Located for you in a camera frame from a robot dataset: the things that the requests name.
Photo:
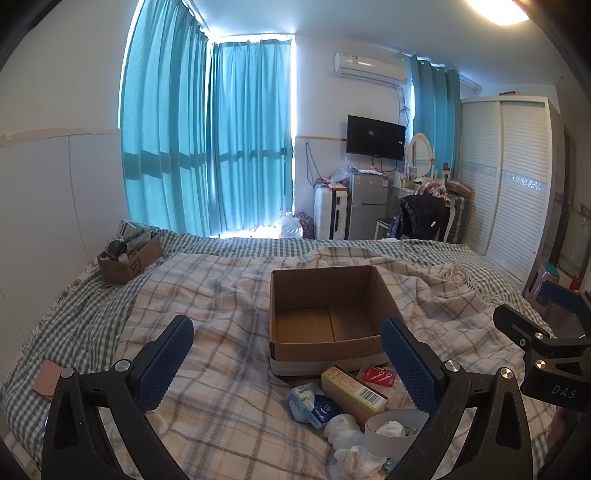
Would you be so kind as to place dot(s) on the white plastic bag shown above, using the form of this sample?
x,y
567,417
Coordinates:
x,y
290,227

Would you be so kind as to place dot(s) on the pink notepad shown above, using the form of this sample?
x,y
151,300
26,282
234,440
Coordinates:
x,y
47,378

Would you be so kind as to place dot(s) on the blue window curtain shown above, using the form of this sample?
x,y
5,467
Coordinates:
x,y
251,138

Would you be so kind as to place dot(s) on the white slatted wardrobe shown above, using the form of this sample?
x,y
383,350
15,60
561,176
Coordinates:
x,y
503,180

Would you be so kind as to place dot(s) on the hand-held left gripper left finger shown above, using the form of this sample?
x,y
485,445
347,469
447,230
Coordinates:
x,y
167,357

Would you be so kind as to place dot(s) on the blue white tissue packet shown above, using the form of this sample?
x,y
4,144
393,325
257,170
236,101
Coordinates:
x,y
311,406

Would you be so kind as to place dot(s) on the ceiling light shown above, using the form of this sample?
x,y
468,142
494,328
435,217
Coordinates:
x,y
496,9

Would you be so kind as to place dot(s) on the black wall television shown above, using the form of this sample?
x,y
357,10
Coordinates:
x,y
375,137

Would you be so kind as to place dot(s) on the small cardboard box with clutter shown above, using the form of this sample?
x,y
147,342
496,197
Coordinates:
x,y
127,263

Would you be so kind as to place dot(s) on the colourful plastic stool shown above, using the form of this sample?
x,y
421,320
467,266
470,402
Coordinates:
x,y
541,281

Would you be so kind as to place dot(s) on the white oval mirror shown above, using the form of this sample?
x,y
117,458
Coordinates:
x,y
419,150

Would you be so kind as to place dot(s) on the green gingham bed sheet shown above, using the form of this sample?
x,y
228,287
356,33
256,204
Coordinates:
x,y
87,304

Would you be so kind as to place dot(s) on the floral bag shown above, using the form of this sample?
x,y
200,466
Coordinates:
x,y
305,225

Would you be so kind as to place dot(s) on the narrow blue curtain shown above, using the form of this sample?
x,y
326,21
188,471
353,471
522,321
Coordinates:
x,y
434,115

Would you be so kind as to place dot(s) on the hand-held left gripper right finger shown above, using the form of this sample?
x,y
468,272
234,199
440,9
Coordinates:
x,y
408,360

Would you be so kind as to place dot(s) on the silver mini fridge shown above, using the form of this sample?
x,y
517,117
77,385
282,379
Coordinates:
x,y
367,203

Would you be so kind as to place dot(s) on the white suitcase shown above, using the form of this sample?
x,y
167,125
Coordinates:
x,y
330,212

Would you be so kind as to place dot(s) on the beige plaid blanket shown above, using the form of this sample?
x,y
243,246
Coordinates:
x,y
221,314

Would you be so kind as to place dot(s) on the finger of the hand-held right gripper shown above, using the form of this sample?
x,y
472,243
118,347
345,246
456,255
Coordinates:
x,y
515,323
561,297

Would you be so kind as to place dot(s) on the yellow carton box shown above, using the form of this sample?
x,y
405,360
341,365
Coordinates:
x,y
351,387

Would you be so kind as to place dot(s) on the white tape roll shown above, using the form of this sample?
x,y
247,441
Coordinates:
x,y
392,441

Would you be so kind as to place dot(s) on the black jacket on chair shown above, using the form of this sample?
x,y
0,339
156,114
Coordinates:
x,y
422,214

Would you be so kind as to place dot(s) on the red snack packet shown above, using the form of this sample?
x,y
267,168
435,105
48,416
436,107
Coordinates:
x,y
378,377

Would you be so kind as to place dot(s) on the white air conditioner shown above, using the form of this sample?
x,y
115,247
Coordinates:
x,y
369,67

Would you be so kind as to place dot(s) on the red bottle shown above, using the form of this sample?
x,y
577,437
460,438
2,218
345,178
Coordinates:
x,y
575,282

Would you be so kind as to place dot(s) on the wide blue curtain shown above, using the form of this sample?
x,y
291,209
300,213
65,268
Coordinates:
x,y
161,138

